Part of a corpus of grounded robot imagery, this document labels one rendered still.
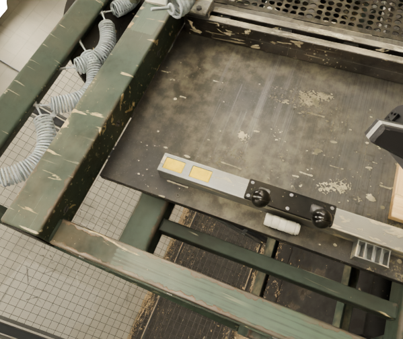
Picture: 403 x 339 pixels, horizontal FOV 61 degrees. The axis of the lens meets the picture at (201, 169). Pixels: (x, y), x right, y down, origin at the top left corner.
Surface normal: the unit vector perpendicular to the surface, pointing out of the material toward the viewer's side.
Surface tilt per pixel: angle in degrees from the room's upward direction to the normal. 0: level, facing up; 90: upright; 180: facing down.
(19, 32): 90
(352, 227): 58
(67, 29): 90
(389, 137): 100
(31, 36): 90
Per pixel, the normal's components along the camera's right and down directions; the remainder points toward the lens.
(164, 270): -0.06, -0.44
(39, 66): 0.45, -0.21
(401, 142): 0.09, 0.66
